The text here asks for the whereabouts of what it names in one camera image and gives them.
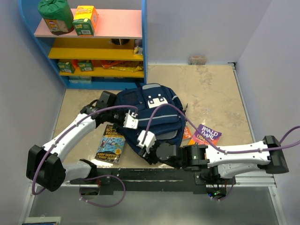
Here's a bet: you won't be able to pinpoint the navy blue backpack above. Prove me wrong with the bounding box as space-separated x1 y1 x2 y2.
114 82 189 162

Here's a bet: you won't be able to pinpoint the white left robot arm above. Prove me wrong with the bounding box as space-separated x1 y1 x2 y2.
26 91 129 192

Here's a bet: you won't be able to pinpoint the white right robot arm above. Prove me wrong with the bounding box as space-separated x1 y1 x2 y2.
137 133 289 184

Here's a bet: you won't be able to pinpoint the orange 78-storey treehouse book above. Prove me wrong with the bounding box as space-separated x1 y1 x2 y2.
183 126 192 140

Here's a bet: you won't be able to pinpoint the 169-storey treehouse book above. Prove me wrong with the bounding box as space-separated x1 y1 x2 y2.
95 125 125 163

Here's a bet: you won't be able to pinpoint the Roald Dahl Charlie book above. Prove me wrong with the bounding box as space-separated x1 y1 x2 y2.
188 124 222 145

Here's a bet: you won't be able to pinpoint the orange yellow snack packets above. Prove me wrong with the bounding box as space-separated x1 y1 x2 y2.
75 60 143 72

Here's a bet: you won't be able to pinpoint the blue shelf unit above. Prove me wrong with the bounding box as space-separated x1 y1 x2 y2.
18 0 148 90

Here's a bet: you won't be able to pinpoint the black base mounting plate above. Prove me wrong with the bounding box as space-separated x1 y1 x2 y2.
69 167 237 195

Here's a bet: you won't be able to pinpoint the green box right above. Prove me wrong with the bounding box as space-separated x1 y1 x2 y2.
78 60 94 72

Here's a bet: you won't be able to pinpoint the green box left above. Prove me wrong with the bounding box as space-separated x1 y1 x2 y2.
57 61 75 74

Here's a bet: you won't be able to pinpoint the yellow green carton box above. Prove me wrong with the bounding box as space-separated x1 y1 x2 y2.
73 6 98 36

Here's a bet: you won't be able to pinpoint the green chips canister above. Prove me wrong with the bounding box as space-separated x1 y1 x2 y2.
38 0 74 35

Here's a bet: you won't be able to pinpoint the aluminium rail frame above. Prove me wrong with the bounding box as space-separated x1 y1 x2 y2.
20 63 285 225

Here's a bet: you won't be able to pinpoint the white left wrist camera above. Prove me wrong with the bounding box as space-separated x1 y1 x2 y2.
123 112 139 129

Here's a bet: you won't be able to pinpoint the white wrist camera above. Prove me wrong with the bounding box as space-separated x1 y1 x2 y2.
137 130 156 150
123 112 139 129

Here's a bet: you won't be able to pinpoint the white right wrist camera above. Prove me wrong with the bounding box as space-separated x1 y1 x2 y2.
137 130 156 150

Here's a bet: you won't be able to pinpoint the small brown box at wall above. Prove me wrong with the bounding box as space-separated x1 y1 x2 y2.
188 55 207 65

